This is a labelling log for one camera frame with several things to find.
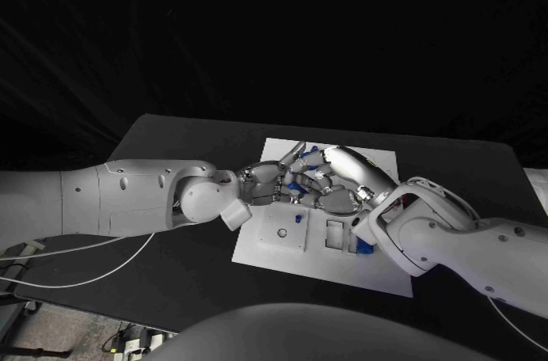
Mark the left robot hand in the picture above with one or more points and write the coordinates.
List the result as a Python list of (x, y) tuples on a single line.
[(262, 174)]

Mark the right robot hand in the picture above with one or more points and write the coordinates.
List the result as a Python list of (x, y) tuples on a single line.
[(360, 168)]

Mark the blue cylinder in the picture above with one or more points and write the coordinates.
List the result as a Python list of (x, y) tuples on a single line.
[(296, 188)]

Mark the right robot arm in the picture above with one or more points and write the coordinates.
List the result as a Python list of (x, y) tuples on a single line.
[(471, 248)]

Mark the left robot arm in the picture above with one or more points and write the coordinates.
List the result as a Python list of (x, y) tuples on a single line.
[(129, 197)]

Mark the white task board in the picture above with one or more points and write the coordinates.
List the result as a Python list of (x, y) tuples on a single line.
[(308, 263)]

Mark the blue block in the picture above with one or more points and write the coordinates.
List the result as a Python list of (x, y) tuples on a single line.
[(366, 247)]

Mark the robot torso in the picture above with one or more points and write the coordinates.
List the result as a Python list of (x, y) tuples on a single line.
[(316, 334)]

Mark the white power strip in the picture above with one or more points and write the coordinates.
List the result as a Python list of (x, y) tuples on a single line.
[(138, 347)]

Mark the black metal stand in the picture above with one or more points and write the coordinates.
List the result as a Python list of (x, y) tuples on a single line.
[(18, 313)]

